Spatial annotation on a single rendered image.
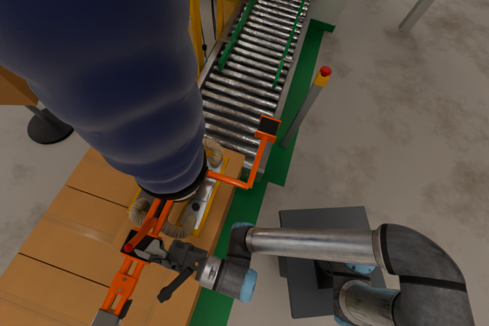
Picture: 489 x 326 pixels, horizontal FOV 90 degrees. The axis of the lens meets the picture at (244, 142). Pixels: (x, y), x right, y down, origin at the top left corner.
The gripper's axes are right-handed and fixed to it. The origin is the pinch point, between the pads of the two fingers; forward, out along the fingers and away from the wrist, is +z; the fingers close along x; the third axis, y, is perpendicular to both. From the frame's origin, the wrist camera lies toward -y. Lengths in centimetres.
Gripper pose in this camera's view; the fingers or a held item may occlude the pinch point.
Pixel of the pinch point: (140, 253)
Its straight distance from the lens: 89.4
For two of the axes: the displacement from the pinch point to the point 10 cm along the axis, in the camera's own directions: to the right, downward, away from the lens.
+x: 0.9, -4.3, -9.0
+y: 3.1, -8.4, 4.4
